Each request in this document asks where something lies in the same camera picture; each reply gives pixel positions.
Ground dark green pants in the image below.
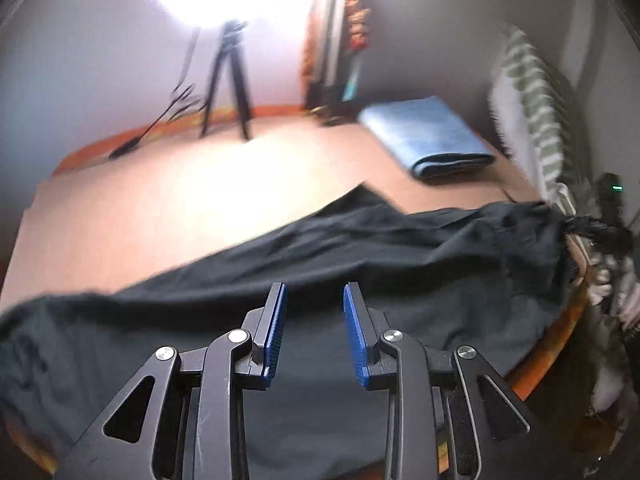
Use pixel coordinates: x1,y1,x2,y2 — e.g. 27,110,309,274
1,186,577,479

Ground green white patterned blanket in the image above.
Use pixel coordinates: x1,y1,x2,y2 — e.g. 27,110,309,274
487,23,640,321

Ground beige blanket mat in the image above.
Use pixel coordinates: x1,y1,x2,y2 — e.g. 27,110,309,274
1,117,538,308

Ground folded light blue cloth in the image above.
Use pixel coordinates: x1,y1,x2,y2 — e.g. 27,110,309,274
358,96,495,181

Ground black tripod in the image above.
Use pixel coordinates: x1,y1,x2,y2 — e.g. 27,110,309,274
198,19,254,142

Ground black light cable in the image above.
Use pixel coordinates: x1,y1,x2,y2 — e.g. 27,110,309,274
106,29,206,162

